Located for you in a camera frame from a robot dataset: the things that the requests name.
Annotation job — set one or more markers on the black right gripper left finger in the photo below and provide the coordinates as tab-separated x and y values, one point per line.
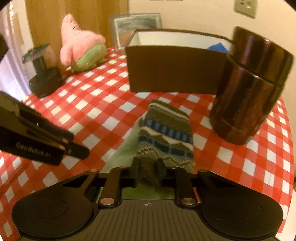
134	172

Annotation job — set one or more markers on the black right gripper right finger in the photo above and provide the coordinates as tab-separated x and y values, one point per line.
161	172

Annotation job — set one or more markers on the light green cloth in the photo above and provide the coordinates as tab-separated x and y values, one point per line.
123	156

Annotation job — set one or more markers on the striped knitted sock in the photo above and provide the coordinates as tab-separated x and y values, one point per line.
165	133

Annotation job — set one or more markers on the blue cloth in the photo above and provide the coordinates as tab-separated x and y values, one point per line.
218	47

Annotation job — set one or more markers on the black glass-domed grinder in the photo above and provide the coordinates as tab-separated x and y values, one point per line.
42	69

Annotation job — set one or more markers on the sheer purple curtain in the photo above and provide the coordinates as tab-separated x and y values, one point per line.
14	79

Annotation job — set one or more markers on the red white checkered tablecloth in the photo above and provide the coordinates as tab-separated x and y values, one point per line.
99	108

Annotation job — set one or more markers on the pink starfish plush toy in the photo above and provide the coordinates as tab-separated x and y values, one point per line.
82	50

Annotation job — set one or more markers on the brown cardboard box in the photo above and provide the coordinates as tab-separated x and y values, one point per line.
168	60

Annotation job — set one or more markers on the dark brown metal canister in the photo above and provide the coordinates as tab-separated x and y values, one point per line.
253	79

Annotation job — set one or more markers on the framed picture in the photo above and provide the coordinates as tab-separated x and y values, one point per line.
123	26

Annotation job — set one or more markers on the beige data wall plate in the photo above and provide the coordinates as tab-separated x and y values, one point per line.
246	7

